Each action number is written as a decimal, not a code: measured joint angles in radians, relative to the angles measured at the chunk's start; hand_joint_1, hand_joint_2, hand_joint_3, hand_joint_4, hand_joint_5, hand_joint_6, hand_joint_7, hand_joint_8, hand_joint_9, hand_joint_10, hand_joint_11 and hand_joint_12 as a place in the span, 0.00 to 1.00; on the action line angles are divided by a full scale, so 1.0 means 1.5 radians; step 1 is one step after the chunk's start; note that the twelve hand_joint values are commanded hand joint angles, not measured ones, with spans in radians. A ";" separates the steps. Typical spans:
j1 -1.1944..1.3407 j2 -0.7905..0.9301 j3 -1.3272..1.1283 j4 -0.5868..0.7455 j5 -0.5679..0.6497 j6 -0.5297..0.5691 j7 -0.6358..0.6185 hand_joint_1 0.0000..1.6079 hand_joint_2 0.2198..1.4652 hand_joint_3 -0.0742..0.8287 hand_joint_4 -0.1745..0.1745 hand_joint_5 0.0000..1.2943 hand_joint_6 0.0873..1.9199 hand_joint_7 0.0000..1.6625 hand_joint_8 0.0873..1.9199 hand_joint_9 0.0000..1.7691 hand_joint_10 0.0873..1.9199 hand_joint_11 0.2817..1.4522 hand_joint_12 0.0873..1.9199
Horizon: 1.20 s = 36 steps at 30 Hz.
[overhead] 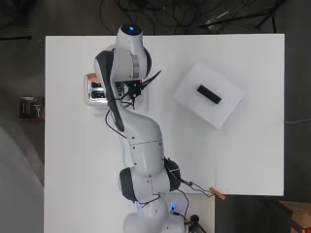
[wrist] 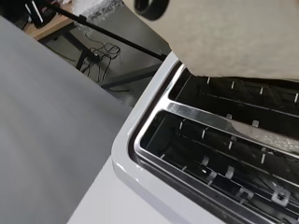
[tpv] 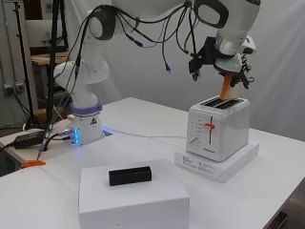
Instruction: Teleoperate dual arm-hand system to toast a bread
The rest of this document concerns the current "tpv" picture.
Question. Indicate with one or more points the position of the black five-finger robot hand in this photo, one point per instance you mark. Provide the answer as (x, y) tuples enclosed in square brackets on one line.
[(227, 63)]

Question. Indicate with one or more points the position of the orange slab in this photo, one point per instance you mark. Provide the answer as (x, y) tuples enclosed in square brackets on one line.
[(225, 87)]

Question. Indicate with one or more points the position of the black block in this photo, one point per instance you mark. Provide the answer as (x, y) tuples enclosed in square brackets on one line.
[(130, 176)]

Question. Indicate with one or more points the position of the grey wall socket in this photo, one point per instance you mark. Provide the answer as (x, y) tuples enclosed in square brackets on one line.
[(13, 87)]

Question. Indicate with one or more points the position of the orange clamp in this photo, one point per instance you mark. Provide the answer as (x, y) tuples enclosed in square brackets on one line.
[(33, 163)]

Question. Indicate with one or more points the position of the steel toaster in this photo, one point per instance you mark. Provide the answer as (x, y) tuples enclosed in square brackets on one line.
[(222, 133)]

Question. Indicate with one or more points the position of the white seven-joint robot arm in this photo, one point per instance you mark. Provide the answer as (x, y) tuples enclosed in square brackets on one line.
[(92, 70)]

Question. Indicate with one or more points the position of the white sheet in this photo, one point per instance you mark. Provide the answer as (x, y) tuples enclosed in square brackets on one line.
[(279, 79)]

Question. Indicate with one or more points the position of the black power supply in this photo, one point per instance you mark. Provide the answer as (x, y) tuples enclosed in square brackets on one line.
[(29, 139)]

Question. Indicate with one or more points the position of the white flat box with print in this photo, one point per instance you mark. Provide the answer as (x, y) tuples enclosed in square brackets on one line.
[(222, 170)]

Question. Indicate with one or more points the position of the black tripod stand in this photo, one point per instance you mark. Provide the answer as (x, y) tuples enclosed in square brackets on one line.
[(52, 63)]

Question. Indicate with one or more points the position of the wooden desk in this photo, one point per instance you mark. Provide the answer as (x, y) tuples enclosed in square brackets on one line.
[(47, 58)]

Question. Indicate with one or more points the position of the plain white flat box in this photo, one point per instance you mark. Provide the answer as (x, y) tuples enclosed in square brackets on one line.
[(133, 203)]

